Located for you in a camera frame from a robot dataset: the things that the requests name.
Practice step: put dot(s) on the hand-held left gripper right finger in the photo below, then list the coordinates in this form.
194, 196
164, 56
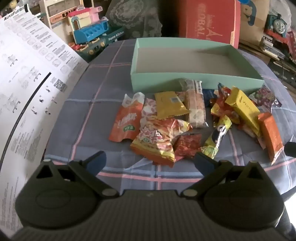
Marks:
203, 163

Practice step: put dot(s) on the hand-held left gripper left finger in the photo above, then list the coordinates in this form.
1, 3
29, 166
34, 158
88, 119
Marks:
96, 161

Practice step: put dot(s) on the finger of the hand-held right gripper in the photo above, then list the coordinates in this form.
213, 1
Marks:
291, 148

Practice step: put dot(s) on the orange rectangular packet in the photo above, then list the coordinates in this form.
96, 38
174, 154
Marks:
271, 136

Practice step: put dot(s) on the dark red foil packet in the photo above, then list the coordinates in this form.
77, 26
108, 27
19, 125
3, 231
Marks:
187, 144

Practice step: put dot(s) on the yellow green candy packet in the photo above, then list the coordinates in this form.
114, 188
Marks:
217, 135

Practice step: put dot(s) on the orange white snack packet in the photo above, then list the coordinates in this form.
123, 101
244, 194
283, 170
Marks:
124, 120

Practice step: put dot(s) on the orange yellow chips packet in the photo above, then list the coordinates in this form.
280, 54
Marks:
159, 139

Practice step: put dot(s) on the small orange yellow packet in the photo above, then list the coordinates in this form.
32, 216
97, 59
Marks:
223, 113

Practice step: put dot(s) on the clear nougat bar packet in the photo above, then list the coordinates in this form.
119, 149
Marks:
196, 106

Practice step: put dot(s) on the purple silver foil packet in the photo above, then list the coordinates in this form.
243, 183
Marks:
266, 97

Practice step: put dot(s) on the yellow wafer packet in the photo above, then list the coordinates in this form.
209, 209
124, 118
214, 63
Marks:
245, 109

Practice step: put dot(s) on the blue white biscuit packet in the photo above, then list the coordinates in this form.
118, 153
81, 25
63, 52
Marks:
209, 97

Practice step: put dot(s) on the yellow packet with barcode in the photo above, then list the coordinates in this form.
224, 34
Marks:
170, 104

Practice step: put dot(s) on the pink white patterned packet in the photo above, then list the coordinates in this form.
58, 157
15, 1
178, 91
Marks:
149, 110

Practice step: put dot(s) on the red yellow shiny packet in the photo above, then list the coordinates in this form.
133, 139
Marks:
223, 92

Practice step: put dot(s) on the mint green cardboard box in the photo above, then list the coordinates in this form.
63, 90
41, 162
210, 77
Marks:
185, 62

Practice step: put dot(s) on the grey plaid cloth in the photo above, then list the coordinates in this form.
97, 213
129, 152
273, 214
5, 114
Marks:
97, 115

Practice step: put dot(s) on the white printed instruction sheet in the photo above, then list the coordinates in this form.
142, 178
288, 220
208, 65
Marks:
27, 92

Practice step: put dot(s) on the teal toy kitchen stove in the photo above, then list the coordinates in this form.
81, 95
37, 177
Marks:
111, 38

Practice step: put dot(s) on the blue toy train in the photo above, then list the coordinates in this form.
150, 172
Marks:
277, 25

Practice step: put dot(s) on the blue toy rack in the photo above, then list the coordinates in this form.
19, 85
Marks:
90, 32

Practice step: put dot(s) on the bear print cardboard box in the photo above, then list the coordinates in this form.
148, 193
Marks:
256, 23

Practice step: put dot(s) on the large red gift box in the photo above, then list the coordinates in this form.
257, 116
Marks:
208, 20

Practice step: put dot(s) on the pink cream toy house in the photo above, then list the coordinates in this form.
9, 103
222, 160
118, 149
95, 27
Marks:
81, 15

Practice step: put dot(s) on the grey lace cloth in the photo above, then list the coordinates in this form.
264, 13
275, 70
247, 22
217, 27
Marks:
134, 16

